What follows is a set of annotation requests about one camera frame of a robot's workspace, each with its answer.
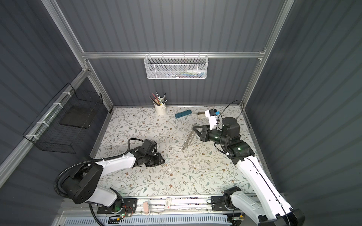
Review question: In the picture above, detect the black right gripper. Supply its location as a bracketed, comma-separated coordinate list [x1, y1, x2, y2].
[193, 124, 228, 147]

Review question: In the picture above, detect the black wire wall basket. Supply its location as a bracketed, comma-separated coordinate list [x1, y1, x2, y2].
[23, 84, 103, 153]

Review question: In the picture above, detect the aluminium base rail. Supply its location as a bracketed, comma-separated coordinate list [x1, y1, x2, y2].
[58, 194, 247, 218]

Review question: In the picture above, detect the teal stapler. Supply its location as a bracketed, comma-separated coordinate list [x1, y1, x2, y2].
[175, 110, 192, 119]

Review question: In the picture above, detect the black right camera cable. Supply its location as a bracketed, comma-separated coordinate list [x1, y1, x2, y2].
[217, 99, 245, 121]

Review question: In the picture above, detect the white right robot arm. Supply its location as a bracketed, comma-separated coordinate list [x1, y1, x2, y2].
[192, 117, 305, 226]

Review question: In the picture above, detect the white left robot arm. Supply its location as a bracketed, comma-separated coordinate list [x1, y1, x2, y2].
[53, 138, 165, 213]

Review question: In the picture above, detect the white wire mesh basket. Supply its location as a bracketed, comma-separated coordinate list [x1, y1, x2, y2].
[144, 56, 209, 80]

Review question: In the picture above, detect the silver metal carabiner key holder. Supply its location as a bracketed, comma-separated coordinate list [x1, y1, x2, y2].
[181, 123, 198, 150]

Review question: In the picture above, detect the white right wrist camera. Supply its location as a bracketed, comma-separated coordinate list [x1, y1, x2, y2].
[205, 109, 220, 130]

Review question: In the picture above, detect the white metal pen cup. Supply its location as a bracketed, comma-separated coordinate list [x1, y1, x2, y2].
[154, 104, 166, 115]

